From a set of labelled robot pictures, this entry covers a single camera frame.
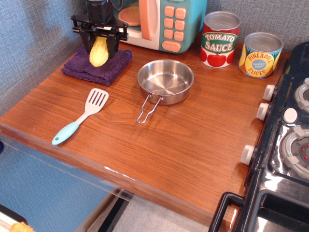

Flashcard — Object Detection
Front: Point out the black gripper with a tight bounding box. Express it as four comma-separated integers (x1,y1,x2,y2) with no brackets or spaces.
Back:
71,0,128,58

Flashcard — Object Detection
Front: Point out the yellow plastic corn cob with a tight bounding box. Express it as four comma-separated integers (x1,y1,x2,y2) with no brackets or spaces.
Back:
89,37,109,68

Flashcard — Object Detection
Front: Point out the purple folded rag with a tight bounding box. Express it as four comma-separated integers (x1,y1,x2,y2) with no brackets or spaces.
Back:
61,46,133,87

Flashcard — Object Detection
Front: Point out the teal toy microwave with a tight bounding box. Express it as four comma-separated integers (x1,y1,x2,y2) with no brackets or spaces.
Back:
112,0,207,54

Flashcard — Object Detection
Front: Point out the small steel pan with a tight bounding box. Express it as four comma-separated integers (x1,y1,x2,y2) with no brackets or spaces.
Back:
137,59,195,124

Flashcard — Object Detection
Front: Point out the tomato sauce can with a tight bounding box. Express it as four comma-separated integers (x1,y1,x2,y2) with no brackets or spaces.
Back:
200,11,240,68

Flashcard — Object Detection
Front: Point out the pineapple slices can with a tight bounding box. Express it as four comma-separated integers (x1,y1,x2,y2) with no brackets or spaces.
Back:
239,32,283,78

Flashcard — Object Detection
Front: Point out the orange fuzzy object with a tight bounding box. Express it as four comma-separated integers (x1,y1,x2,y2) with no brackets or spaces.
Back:
9,222,34,232

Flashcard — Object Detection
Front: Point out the black toy stove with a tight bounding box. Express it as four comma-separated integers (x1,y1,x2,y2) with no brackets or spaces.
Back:
209,42,309,232

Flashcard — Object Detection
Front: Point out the white spatula teal handle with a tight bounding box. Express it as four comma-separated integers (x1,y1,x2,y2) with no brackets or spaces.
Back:
52,88,109,145

